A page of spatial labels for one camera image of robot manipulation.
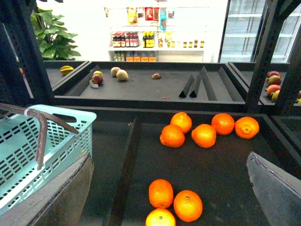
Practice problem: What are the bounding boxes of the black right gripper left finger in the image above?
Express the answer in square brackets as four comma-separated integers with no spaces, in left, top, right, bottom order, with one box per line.
[0,154,94,226]

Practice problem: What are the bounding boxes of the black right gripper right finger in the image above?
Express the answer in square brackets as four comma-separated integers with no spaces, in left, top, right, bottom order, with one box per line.
[246,152,301,226]

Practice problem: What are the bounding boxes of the light blue plastic basket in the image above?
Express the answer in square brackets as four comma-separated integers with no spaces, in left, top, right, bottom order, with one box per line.
[0,105,96,214]

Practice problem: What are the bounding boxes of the grey basket handle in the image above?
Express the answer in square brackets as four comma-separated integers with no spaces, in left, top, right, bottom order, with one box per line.
[0,103,79,170]

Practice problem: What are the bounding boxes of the orange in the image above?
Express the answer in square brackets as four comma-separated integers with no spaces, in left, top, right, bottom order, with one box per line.
[174,190,203,222]
[159,125,185,148]
[191,124,217,148]
[145,208,176,226]
[211,113,235,136]
[170,112,192,134]
[235,116,260,139]
[149,179,174,209]

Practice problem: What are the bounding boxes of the yellow starfruit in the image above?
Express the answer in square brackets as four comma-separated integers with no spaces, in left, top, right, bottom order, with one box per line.
[60,65,74,76]

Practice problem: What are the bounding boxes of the green potted plant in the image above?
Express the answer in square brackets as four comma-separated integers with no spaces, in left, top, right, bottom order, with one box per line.
[31,7,81,60]

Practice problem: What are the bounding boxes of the glass door refrigerator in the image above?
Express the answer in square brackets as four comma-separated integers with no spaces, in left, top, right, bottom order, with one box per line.
[218,0,301,63]

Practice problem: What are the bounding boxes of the white grocery shelf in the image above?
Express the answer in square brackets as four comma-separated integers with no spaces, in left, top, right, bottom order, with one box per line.
[103,3,210,63]

